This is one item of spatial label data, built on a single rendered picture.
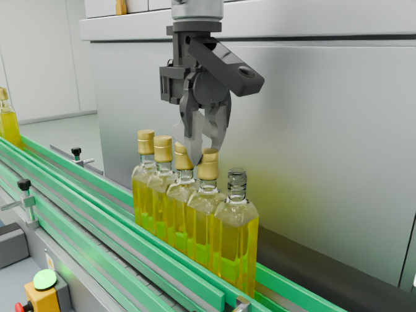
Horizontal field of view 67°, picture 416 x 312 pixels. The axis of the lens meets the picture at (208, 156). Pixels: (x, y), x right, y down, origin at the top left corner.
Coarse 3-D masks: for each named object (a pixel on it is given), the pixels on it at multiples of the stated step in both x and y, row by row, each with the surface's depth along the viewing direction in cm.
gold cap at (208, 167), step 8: (208, 152) 50; (216, 152) 50; (208, 160) 50; (216, 160) 50; (200, 168) 51; (208, 168) 50; (216, 168) 51; (200, 176) 51; (208, 176) 50; (216, 176) 51
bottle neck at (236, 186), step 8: (232, 168) 49; (240, 168) 49; (232, 176) 47; (240, 176) 47; (232, 184) 47; (240, 184) 47; (232, 192) 48; (240, 192) 48; (232, 200) 48; (240, 200) 48
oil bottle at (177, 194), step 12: (168, 192) 57; (180, 192) 55; (192, 192) 55; (168, 204) 58; (180, 204) 55; (168, 216) 59; (180, 216) 56; (168, 228) 60; (180, 228) 57; (168, 240) 61; (180, 240) 58; (180, 252) 59
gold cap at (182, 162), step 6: (180, 144) 54; (180, 150) 54; (186, 150) 54; (180, 156) 54; (186, 156) 54; (180, 162) 54; (186, 162) 54; (180, 168) 55; (186, 168) 55; (192, 168) 55
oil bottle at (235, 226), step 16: (224, 208) 49; (240, 208) 48; (224, 224) 49; (240, 224) 47; (256, 224) 50; (224, 240) 50; (240, 240) 48; (256, 240) 51; (224, 256) 50; (240, 256) 49; (224, 272) 51; (240, 272) 50; (240, 288) 51
